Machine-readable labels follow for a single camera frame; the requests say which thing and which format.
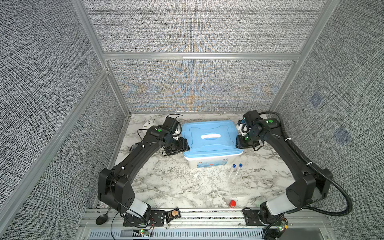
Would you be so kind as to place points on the blue capped test tube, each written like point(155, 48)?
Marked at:
point(232, 171)
point(238, 171)

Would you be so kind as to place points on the blue plastic bin lid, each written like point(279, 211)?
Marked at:
point(211, 139)

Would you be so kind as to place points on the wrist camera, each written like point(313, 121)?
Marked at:
point(242, 127)
point(172, 125)

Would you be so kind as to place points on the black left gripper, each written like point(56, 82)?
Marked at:
point(183, 146)

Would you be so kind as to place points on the white alarm clock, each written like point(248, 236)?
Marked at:
point(148, 124)

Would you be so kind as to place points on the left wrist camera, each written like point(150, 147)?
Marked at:
point(172, 125)

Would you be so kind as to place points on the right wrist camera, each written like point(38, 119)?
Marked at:
point(242, 127)

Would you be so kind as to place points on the aluminium front rail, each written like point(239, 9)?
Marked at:
point(204, 224)

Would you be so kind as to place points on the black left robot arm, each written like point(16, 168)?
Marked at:
point(115, 184)

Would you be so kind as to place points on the white plastic storage bin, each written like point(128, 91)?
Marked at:
point(205, 162)

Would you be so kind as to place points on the red capped vial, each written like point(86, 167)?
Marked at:
point(233, 204)

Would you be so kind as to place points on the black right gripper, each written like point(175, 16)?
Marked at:
point(241, 144)

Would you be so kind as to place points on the dark pleated filter bowl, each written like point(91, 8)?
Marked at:
point(134, 146)

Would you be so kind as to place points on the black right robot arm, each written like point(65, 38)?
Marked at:
point(309, 186)

